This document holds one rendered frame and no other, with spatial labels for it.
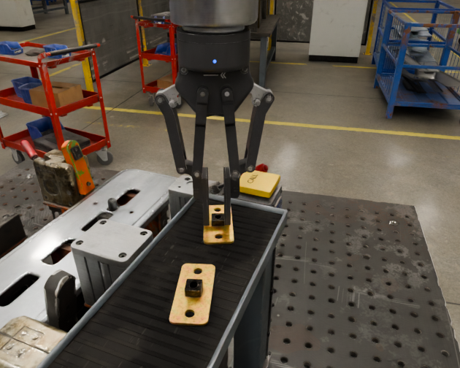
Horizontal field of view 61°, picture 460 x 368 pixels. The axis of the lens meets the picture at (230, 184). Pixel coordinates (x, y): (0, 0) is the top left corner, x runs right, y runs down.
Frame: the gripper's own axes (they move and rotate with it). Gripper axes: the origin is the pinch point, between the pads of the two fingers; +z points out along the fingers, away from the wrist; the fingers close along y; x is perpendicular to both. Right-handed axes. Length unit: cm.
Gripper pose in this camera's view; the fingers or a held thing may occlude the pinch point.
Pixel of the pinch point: (216, 196)
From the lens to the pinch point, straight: 49.6
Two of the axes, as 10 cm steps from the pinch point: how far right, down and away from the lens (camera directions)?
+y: -10.0, 0.2, -0.5
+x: 0.5, 5.0, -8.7
